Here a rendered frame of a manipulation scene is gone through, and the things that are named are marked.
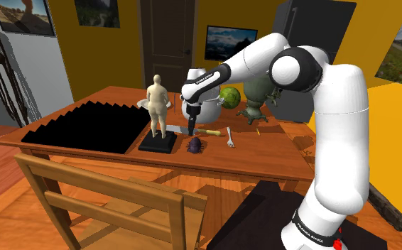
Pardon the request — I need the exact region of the purple bug toy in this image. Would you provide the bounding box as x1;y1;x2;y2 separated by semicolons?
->
185;136;206;154

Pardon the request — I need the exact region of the beige human figure, black base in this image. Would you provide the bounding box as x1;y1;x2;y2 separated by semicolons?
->
138;74;178;155

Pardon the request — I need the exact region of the green round cabbage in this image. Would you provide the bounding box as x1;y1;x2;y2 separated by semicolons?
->
219;86;242;110

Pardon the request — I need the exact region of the white fork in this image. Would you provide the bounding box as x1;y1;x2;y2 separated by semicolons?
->
225;126;236;148

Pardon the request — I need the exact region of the white plate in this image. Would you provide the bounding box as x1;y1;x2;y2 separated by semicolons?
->
136;97;173;110

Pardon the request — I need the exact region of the green metal samovar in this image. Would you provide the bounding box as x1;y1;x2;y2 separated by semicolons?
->
236;76;282;125

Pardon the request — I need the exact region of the dark brown door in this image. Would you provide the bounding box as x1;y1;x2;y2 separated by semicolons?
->
136;0;199;92

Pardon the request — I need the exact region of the brown wooden table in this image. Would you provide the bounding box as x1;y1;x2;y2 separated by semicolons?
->
0;85;316;226

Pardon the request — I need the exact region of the dark robot stand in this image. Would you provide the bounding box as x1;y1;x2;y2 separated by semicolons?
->
206;180;389;250

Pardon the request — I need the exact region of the light wooden chair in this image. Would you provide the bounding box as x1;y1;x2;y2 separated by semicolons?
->
13;153;209;250

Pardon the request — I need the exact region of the dark grey refrigerator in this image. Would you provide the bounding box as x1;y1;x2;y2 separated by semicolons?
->
265;0;358;124

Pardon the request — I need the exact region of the dark wooden log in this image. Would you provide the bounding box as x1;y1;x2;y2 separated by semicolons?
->
366;183;402;233

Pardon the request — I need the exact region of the white pot with handles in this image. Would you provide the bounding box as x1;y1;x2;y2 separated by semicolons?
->
185;67;225;125

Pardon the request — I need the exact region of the yellow-handled kitchen knife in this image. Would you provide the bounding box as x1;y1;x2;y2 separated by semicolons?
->
166;124;222;137

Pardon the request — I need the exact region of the cloudy sky wall picture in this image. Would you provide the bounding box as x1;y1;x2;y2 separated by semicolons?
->
204;24;259;63

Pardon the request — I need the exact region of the dark forest wall picture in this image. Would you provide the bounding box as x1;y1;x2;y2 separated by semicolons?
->
74;0;121;29

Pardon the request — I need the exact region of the desert landscape wall picture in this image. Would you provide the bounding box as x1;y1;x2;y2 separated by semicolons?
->
0;0;57;38

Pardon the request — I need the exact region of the dark hanging wall ornament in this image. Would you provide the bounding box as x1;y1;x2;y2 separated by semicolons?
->
0;13;29;129

